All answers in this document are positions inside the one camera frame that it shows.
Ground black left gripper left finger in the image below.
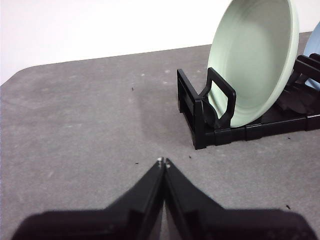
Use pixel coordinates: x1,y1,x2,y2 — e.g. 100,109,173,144
11,157,166,240

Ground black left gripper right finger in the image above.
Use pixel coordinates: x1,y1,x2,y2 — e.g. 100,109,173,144
164,157,318,240

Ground pale green plate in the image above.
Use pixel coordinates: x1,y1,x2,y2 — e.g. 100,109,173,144
206,0,301,128

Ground blue plate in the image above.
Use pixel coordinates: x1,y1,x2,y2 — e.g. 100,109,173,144
303,21,320,92

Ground black plate rack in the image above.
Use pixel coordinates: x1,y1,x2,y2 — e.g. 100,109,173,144
176,52,320,151

